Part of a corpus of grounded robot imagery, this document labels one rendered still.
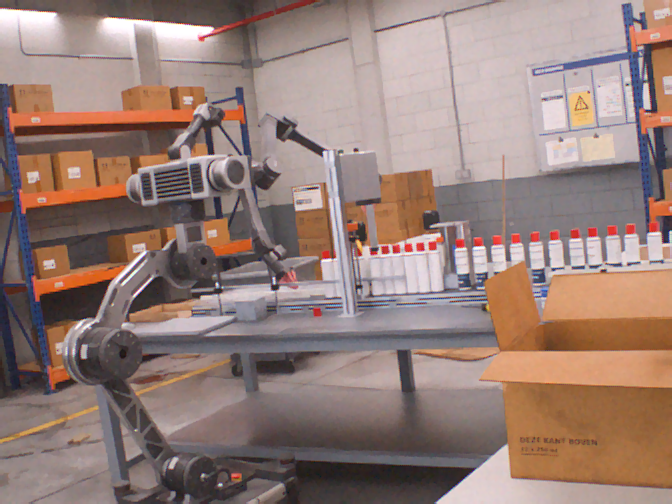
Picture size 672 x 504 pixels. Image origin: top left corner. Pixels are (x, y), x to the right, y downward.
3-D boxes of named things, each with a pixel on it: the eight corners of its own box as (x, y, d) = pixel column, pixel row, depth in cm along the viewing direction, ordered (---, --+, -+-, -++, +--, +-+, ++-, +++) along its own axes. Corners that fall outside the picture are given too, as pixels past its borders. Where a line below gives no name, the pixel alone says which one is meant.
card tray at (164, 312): (210, 309, 373) (209, 301, 373) (179, 321, 350) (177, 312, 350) (163, 312, 386) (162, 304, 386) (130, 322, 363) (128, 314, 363)
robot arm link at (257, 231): (227, 175, 356) (241, 163, 350) (237, 177, 360) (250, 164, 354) (251, 256, 340) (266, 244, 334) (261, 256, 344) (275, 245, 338)
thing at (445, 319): (600, 267, 359) (600, 263, 359) (556, 329, 242) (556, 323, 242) (235, 291, 452) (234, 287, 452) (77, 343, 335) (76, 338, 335)
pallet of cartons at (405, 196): (454, 311, 732) (437, 168, 720) (418, 331, 662) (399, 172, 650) (348, 314, 795) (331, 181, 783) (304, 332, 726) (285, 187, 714)
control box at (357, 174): (381, 197, 307) (375, 150, 306) (345, 202, 299) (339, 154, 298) (368, 198, 316) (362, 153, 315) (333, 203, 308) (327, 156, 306)
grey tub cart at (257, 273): (265, 353, 654) (250, 243, 646) (334, 349, 634) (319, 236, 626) (219, 382, 571) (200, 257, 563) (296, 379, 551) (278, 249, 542)
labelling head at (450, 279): (476, 282, 316) (469, 221, 314) (468, 287, 304) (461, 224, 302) (444, 284, 322) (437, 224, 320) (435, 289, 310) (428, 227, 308)
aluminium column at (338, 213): (358, 313, 310) (337, 149, 304) (353, 315, 306) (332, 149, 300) (348, 313, 312) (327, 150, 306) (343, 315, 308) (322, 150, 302)
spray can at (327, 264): (339, 296, 329) (333, 249, 328) (334, 298, 325) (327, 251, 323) (329, 296, 332) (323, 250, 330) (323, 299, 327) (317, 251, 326)
